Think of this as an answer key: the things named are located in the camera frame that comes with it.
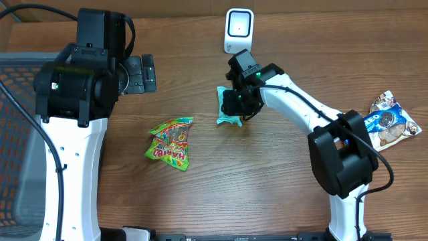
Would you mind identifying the mint green tissue packet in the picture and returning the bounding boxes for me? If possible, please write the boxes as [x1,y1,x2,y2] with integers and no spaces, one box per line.
[217,86,243,127]

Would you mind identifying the green Haribo gummy bag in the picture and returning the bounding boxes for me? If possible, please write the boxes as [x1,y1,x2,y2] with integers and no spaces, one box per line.
[144,116,193,171]

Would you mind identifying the blue snack packet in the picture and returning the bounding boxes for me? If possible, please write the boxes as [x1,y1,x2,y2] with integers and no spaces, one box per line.
[364,105,407,133]

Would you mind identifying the beige dried mushroom bag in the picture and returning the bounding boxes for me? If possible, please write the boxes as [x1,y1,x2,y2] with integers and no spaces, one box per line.
[368,90,422,151]

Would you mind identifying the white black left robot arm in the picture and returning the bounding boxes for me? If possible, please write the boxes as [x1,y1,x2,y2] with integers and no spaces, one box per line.
[34,9,156,241]

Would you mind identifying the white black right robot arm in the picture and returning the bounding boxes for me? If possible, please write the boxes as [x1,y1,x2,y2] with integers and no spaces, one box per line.
[221,50,379,240]

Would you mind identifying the white barcode scanner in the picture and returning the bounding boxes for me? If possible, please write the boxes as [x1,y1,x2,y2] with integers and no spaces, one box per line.
[224,8,254,54]

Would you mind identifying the grey plastic lattice basket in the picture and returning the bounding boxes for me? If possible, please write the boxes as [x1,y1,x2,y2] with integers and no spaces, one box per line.
[1,52,56,240]

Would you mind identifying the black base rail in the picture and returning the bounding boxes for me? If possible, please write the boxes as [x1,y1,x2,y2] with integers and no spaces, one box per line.
[153,232,393,241]

